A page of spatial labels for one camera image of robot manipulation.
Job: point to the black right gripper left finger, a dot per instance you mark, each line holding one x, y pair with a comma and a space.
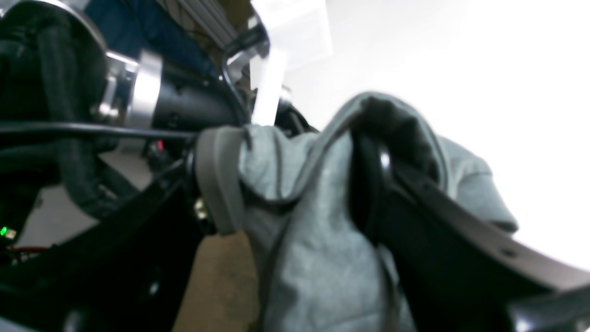
128, 273

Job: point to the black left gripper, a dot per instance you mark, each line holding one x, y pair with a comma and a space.
190, 100

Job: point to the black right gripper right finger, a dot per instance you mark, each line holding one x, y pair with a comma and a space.
459, 274

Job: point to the dark grey t-shirt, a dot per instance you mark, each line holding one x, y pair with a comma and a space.
317, 271

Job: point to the white left camera bracket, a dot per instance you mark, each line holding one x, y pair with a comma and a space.
288, 35

